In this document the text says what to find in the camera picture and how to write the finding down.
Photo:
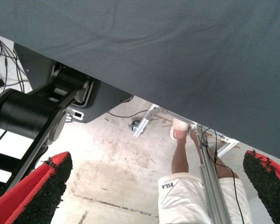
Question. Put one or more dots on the short aluminium frame profile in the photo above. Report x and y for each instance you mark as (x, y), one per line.
(141, 127)

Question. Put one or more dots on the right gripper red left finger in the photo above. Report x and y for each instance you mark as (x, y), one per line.
(25, 198)

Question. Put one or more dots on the dark grey base housing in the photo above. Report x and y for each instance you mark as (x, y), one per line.
(107, 100)

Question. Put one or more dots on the long aluminium frame profile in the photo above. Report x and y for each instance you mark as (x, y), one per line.
(212, 186)

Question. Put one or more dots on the person's bare leg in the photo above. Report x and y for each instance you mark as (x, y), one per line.
(180, 156)
(225, 169)

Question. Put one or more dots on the white shorts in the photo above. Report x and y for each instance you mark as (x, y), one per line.
(182, 203)

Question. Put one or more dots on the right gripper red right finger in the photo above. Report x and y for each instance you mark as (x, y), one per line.
(268, 186)

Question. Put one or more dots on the white port bracket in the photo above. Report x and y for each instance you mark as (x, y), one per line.
(75, 114)

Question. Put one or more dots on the white sandal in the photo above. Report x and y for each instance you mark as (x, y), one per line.
(178, 124)

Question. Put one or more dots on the pale aluminium frame profile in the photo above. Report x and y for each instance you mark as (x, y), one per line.
(226, 145)

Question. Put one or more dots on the dark grey table cloth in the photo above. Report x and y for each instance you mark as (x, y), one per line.
(154, 46)

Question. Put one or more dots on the grey caster wheel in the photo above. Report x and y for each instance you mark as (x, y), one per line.
(135, 123)

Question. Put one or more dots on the black jointed frame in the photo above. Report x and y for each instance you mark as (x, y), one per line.
(25, 112)

